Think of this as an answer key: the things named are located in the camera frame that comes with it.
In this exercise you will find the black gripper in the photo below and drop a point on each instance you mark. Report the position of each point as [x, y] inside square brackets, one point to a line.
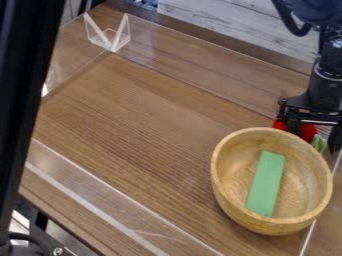
[296, 110]

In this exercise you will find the red plush strawberry toy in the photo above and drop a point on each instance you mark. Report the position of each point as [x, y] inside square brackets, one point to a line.
[308, 134]

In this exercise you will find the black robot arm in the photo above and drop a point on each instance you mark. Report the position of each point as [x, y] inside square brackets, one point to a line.
[318, 105]

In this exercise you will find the wooden oval bowl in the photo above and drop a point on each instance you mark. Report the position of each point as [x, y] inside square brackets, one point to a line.
[306, 185]

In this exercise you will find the green rectangular block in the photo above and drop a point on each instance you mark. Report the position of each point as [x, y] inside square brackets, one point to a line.
[264, 186]

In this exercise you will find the clear acrylic tray wall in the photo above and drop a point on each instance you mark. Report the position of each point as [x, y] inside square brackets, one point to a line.
[109, 221]

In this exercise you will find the clear acrylic corner bracket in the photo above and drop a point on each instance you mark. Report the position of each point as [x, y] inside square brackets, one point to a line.
[109, 39]

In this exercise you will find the black table frame leg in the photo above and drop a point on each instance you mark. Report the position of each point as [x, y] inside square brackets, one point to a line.
[49, 245]

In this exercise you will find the black foreground post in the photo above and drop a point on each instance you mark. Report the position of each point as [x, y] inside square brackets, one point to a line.
[29, 25]

